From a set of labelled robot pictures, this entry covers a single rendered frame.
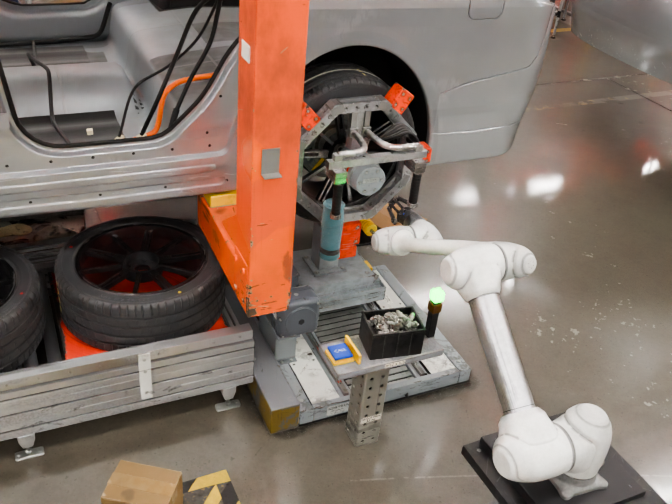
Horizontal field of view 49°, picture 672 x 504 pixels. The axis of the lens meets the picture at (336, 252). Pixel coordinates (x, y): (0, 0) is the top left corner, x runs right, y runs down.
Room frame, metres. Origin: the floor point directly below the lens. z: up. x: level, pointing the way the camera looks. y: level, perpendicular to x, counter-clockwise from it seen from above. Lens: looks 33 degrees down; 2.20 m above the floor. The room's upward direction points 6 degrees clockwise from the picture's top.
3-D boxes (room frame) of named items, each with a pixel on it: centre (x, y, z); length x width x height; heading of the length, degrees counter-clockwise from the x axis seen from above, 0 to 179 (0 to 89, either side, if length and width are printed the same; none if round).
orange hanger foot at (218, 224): (2.48, 0.41, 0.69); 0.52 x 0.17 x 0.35; 27
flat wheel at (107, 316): (2.41, 0.77, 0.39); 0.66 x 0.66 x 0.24
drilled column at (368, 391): (2.07, -0.18, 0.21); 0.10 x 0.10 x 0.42; 27
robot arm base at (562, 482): (1.70, -0.86, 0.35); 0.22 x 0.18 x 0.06; 115
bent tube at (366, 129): (2.69, -0.17, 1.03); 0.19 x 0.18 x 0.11; 27
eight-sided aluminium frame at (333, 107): (2.75, -0.03, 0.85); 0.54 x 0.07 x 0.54; 117
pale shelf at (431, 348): (2.08, -0.20, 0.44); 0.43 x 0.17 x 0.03; 117
